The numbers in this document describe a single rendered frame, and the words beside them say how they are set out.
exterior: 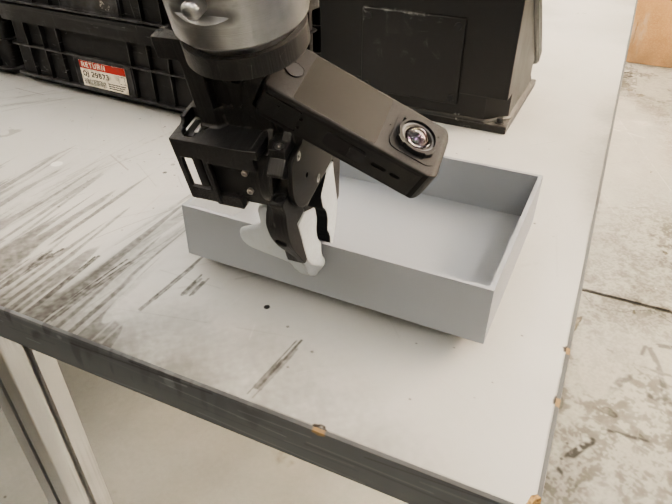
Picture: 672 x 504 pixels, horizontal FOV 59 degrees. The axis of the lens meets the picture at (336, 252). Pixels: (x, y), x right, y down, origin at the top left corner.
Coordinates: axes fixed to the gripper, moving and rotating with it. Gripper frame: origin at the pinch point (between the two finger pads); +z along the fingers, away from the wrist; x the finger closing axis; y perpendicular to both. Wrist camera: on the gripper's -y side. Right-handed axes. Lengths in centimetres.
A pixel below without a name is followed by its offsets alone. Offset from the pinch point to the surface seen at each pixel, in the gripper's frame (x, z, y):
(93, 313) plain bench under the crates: 8.9, 2.5, 17.5
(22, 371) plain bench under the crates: 9.8, 22.6, 37.8
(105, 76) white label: -29, 10, 47
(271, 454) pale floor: -6, 80, 24
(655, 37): -292, 148, -55
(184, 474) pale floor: 3, 77, 38
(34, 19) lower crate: -32, 3, 58
